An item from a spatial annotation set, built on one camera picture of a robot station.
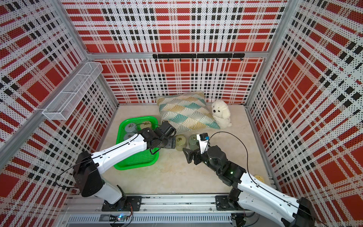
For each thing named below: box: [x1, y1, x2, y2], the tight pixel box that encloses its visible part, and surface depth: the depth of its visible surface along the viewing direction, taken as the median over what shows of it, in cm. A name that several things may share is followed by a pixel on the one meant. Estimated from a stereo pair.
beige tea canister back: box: [140, 121, 152, 130], surface depth 98 cm
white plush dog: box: [211, 99, 233, 130], surface depth 95 cm
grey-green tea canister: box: [188, 134, 200, 151], surface depth 91 cm
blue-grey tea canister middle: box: [123, 131, 138, 141], surface depth 93 cm
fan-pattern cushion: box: [156, 90, 221, 134], surface depth 97 cm
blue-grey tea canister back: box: [124, 122, 138, 133], surface depth 98 cm
